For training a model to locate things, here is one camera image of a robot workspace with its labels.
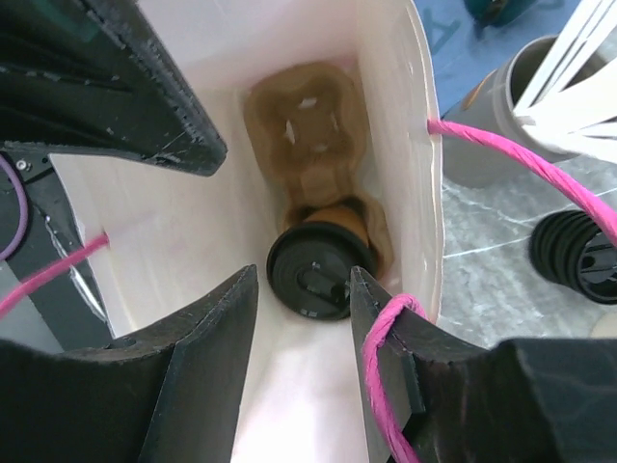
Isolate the brown paper coffee cup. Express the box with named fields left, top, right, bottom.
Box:
left=304, top=204, right=369, bottom=246

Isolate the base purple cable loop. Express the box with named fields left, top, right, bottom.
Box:
left=0, top=152, right=31, bottom=261

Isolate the grey straw holder cup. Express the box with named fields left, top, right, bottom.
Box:
left=443, top=36, right=575, bottom=188

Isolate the dark teal mug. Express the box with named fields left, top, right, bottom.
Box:
left=464, top=0, right=536, bottom=27

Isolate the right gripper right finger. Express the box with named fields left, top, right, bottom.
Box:
left=348, top=265, right=617, bottom=463

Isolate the stack of paper cups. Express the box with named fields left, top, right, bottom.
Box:
left=590, top=313, right=617, bottom=339

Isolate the pink paper gift bag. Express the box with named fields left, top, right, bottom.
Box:
left=44, top=1, right=447, bottom=462

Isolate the stack of black lids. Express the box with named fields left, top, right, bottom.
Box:
left=527, top=210, right=616, bottom=305

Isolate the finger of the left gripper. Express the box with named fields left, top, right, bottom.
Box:
left=1, top=1, right=227, bottom=177

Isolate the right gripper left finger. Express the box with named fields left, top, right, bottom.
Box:
left=1, top=265, right=258, bottom=462

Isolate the black plastic cup lid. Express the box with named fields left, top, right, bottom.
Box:
left=266, top=222, right=377, bottom=321

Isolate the blue alphabet placemat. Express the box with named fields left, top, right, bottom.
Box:
left=416, top=1, right=578, bottom=114

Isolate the brown cardboard cup carrier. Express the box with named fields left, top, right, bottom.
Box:
left=243, top=62, right=394, bottom=278

